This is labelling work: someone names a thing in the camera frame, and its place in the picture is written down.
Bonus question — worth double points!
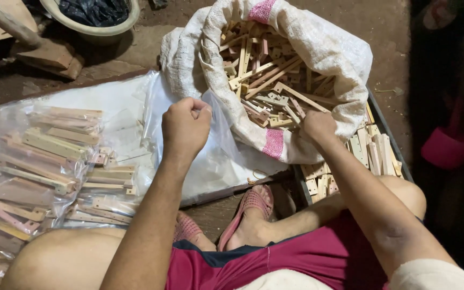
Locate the cream plastic basin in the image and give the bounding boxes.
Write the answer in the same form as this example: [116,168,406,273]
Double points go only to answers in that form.
[39,0,141,46]

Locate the hoe with wooden handle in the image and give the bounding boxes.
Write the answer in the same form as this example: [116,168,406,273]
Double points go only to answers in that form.
[0,0,85,81]

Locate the pink sandal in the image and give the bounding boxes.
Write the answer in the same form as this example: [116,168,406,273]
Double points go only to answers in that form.
[173,211,204,244]
[218,185,275,252]

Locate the black plastic bag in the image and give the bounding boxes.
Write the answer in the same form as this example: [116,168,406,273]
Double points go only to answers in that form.
[59,0,132,28]

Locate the person's right hand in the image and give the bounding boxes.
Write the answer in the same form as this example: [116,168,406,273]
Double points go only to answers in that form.
[300,110,338,142]

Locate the person's left leg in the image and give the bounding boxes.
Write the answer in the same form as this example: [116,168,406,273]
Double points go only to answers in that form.
[0,227,128,290]

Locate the pink plastic container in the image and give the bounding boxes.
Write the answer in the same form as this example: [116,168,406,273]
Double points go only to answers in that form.
[420,97,464,171]

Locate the stack of empty clear bags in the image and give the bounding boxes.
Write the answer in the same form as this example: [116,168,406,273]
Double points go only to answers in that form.
[35,70,289,206]

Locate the heap of loose wooden strips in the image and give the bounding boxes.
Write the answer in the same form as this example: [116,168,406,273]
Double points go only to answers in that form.
[218,20,339,129]

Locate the row of stacked wooden strips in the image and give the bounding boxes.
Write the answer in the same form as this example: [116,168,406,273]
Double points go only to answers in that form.
[300,101,404,204]

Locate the person's left hand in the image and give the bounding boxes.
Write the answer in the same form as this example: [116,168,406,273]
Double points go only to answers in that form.
[161,97,213,162]

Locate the pile of bagged wooden strips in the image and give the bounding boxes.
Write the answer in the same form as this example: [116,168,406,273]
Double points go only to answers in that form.
[0,92,140,290]

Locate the maroon shorts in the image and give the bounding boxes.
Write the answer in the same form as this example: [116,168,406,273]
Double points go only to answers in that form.
[165,209,424,290]

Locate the person's right leg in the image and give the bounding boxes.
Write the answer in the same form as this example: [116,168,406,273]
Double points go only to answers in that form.
[224,175,427,252]

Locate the white woven sack pink stripes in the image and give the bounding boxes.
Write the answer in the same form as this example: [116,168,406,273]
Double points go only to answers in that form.
[160,0,374,165]

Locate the clear plastic bag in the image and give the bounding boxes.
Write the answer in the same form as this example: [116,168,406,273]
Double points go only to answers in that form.
[194,89,242,162]

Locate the grey metal tray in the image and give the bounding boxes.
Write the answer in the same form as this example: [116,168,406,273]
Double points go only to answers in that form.
[292,90,414,206]

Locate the person's leg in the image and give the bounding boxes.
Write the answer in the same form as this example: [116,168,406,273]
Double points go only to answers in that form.
[224,175,427,252]
[0,227,128,290]

